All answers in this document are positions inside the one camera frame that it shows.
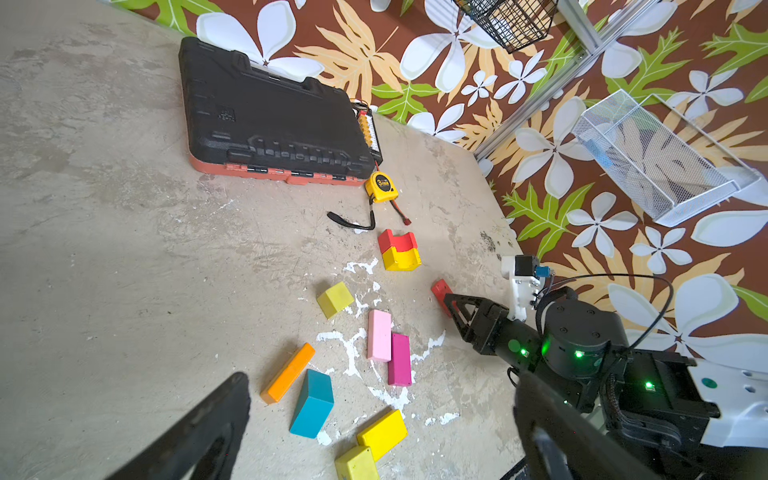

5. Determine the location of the small black bit holder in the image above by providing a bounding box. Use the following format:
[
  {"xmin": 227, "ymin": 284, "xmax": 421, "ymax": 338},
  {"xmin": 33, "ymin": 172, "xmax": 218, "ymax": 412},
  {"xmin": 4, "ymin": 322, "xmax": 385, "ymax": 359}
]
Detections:
[{"xmin": 352, "ymin": 100, "xmax": 383, "ymax": 168}]

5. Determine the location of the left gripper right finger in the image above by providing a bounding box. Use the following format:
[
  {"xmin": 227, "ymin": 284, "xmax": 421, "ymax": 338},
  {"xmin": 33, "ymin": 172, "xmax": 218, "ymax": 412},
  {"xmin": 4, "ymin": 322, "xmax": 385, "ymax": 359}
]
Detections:
[{"xmin": 513, "ymin": 373, "xmax": 658, "ymax": 479}]

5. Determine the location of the blue object in basket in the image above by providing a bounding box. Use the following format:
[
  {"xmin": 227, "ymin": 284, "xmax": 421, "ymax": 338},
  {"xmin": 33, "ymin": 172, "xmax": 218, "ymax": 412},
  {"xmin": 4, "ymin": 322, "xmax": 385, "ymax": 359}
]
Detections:
[{"xmin": 584, "ymin": 140, "xmax": 613, "ymax": 171}]

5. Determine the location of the yellow rectangular block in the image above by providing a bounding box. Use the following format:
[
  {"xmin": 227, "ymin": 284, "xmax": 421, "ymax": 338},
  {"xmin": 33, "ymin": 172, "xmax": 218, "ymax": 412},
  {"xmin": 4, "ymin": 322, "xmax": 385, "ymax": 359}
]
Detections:
[{"xmin": 357, "ymin": 410, "xmax": 408, "ymax": 462}]

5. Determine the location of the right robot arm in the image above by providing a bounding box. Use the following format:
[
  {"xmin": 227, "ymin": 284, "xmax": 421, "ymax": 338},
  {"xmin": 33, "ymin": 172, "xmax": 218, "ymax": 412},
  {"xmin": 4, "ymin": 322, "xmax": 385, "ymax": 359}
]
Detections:
[{"xmin": 438, "ymin": 287, "xmax": 767, "ymax": 479}]

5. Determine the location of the red arch block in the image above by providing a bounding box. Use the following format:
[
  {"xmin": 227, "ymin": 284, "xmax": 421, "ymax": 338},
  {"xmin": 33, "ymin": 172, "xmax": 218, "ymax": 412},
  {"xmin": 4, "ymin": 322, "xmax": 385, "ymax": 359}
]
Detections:
[{"xmin": 378, "ymin": 229, "xmax": 418, "ymax": 254}]

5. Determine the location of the magenta block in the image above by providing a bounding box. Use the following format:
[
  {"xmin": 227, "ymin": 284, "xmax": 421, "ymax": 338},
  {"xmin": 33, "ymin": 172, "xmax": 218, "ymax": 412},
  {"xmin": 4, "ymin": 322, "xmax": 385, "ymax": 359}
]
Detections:
[{"xmin": 388, "ymin": 333, "xmax": 412, "ymax": 387}]

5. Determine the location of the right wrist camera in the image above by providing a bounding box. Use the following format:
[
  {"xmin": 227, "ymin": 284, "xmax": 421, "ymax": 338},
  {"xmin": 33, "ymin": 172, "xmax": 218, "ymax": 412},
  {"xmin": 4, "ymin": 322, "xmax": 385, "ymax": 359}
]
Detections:
[{"xmin": 501, "ymin": 255, "xmax": 553, "ymax": 322}]

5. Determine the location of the yellow tape measure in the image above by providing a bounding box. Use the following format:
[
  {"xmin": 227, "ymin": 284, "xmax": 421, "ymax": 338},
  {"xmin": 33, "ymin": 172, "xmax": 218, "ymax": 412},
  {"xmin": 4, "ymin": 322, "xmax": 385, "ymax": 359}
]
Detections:
[{"xmin": 326, "ymin": 171, "xmax": 400, "ymax": 232}]

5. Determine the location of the white mesh basket right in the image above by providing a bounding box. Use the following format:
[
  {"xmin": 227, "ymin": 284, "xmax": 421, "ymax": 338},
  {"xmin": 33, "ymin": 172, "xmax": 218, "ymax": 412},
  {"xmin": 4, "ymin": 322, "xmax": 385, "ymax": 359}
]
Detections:
[{"xmin": 572, "ymin": 89, "xmax": 764, "ymax": 228}]

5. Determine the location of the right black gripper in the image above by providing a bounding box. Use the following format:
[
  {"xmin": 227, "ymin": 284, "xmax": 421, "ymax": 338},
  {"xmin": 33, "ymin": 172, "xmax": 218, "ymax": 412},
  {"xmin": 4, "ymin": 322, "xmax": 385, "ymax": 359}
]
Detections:
[{"xmin": 443, "ymin": 293, "xmax": 540, "ymax": 372}]

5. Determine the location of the lime small cube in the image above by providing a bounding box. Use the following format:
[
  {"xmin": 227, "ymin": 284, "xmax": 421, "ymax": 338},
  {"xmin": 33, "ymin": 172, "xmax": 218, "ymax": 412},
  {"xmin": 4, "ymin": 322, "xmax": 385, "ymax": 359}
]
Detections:
[{"xmin": 334, "ymin": 446, "xmax": 380, "ymax": 480}]

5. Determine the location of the orange bar block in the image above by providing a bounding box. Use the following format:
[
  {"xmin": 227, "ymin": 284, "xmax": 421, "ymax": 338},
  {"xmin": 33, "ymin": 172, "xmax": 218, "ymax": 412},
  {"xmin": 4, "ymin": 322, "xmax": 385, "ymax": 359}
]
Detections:
[{"xmin": 260, "ymin": 343, "xmax": 316, "ymax": 405}]

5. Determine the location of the light pink block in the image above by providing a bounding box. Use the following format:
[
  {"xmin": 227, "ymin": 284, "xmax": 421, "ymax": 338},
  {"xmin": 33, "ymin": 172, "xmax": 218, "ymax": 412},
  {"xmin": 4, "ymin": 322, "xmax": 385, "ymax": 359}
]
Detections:
[{"xmin": 367, "ymin": 310, "xmax": 392, "ymax": 363}]

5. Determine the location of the yellow arch block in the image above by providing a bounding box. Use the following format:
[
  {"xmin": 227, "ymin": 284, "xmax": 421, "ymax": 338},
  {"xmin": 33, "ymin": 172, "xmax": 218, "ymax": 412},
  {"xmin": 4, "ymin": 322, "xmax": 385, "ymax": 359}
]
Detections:
[{"xmin": 382, "ymin": 247, "xmax": 422, "ymax": 272}]

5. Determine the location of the teal block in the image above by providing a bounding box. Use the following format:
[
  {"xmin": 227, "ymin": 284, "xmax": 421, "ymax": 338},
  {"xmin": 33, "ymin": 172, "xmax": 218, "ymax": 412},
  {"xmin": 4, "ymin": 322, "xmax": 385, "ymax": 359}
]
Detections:
[{"xmin": 289, "ymin": 370, "xmax": 335, "ymax": 439}]

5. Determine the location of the black wire basket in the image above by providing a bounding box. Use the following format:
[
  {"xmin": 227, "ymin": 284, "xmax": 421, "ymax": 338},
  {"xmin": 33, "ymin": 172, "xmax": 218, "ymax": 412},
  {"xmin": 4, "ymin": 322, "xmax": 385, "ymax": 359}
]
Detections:
[{"xmin": 455, "ymin": 0, "xmax": 558, "ymax": 53}]

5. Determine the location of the lime cube block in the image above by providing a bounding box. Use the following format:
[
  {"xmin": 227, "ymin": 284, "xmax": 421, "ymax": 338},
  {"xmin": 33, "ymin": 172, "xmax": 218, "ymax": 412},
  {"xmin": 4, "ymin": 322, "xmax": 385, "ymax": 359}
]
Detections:
[{"xmin": 316, "ymin": 281, "xmax": 355, "ymax": 320}]

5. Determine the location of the black tool case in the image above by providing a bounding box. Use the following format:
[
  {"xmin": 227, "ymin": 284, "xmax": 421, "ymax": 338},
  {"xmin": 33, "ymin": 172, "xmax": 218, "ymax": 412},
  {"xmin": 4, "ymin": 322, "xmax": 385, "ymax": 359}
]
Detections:
[{"xmin": 178, "ymin": 37, "xmax": 382, "ymax": 186}]

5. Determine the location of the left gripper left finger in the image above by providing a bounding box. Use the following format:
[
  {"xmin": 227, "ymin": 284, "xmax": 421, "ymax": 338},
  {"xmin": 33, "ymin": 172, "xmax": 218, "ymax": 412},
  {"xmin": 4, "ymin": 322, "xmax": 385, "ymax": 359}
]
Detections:
[{"xmin": 110, "ymin": 372, "xmax": 251, "ymax": 479}]

